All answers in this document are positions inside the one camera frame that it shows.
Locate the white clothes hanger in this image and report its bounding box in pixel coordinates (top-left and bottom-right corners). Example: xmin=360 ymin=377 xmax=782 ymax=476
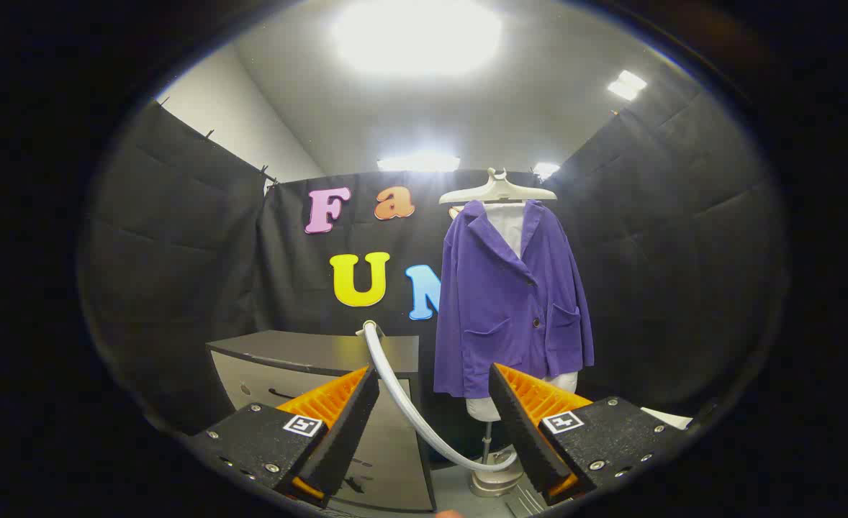
xmin=438 ymin=168 xmax=559 ymax=206

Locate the mannequin stand base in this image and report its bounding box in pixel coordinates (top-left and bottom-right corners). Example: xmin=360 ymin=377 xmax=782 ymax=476
xmin=467 ymin=422 xmax=526 ymax=499

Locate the large round ceiling light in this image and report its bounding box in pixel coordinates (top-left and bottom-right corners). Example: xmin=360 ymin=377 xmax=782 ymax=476
xmin=330 ymin=0 xmax=504 ymax=78

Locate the white mannequin torso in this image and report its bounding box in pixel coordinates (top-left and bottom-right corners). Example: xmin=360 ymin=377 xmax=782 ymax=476
xmin=465 ymin=203 xmax=579 ymax=422

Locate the purple corduroy jacket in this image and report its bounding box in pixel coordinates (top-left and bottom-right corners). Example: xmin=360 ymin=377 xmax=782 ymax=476
xmin=433 ymin=199 xmax=595 ymax=399

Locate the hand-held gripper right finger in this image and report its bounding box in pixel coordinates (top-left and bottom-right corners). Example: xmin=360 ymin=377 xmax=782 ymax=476
xmin=487 ymin=362 xmax=690 ymax=506

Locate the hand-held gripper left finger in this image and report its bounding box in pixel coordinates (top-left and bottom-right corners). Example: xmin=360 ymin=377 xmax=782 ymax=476
xmin=190 ymin=365 xmax=382 ymax=509

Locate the black backdrop cloth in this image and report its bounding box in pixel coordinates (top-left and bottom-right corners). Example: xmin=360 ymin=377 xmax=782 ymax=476
xmin=78 ymin=65 xmax=788 ymax=436

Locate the white floor sheet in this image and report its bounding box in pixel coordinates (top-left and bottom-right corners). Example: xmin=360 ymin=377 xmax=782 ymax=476
xmin=640 ymin=406 xmax=695 ymax=431

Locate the grey cabinet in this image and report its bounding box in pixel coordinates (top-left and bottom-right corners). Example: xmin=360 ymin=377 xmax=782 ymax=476
xmin=206 ymin=330 xmax=437 ymax=513

